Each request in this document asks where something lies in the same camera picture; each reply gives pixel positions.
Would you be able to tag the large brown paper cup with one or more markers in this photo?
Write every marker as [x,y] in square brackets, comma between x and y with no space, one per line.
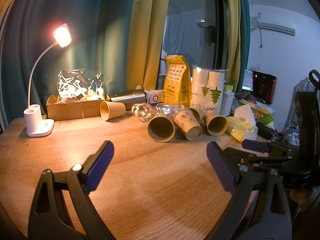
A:
[160,128]

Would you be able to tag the right brown paper cup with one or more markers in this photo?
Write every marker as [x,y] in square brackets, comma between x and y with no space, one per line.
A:
[216,125]

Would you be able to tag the hidden brown paper cup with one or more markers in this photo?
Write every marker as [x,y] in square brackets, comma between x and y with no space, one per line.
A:
[198,113]

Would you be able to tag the brown cardboard box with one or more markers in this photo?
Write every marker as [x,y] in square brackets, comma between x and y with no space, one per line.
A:
[72,110]

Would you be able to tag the teal curtain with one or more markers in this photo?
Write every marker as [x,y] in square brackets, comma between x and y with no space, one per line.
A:
[39,38]

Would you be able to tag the yellow curtain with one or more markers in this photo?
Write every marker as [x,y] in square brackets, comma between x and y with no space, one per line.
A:
[145,43]
[233,59]

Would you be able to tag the patterned paper cup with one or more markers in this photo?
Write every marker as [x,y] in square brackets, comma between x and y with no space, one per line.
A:
[186,122]

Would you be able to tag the silver metal flask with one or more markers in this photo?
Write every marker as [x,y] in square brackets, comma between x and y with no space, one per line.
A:
[129,98]

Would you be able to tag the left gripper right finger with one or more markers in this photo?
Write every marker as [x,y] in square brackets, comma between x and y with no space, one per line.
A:
[257,146]

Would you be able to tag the yellow tissue pack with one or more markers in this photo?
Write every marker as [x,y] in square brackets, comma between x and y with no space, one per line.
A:
[240,129]

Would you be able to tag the clear plastic snack bag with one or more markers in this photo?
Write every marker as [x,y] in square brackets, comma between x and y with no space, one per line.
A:
[80,85]

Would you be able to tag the yellow paper bag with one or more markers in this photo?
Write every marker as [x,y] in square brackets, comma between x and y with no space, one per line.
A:
[177,85]

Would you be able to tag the white air conditioner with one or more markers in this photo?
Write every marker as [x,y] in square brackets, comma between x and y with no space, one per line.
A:
[275,23]

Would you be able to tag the yellow curtain left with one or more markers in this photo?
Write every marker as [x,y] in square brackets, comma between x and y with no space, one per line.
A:
[145,43]

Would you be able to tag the plain brown paper cup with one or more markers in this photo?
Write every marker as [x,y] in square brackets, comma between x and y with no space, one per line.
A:
[111,110]

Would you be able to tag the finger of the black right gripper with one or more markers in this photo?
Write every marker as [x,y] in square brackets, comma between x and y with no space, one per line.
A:
[259,208]

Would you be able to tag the white desk lamp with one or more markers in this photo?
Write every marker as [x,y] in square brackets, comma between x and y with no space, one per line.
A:
[36,125]

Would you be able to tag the small blue white box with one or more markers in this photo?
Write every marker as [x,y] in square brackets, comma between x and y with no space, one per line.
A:
[154,96]

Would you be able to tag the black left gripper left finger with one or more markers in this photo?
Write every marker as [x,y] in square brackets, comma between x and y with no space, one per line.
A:
[49,217]

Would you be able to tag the yellow curtain right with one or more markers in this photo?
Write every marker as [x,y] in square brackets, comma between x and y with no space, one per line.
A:
[233,59]

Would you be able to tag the packaged paper cup stack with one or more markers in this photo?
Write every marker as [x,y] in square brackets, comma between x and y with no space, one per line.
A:
[207,89]

